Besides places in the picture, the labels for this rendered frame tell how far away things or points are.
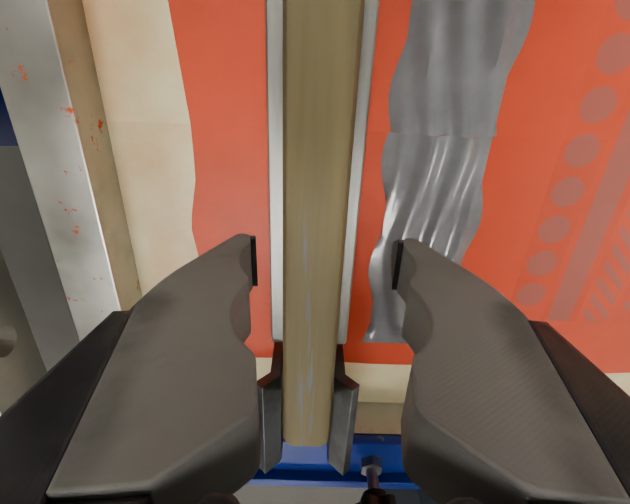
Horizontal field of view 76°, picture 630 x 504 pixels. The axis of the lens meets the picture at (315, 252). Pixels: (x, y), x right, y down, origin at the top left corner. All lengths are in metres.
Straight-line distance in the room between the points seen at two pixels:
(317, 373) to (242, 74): 0.19
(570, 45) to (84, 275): 0.34
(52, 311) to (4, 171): 0.54
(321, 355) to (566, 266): 0.22
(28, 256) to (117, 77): 1.46
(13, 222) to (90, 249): 1.38
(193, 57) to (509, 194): 0.23
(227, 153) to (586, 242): 0.27
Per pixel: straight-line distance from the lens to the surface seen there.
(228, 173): 0.29
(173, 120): 0.29
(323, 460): 0.40
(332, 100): 0.17
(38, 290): 1.80
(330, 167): 0.17
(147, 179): 0.31
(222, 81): 0.28
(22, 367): 0.37
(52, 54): 0.28
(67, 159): 0.29
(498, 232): 0.33
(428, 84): 0.27
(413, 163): 0.29
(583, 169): 0.34
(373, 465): 0.40
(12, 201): 1.65
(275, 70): 0.23
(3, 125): 0.39
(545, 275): 0.37
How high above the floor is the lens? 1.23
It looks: 61 degrees down
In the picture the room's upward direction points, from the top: 180 degrees counter-clockwise
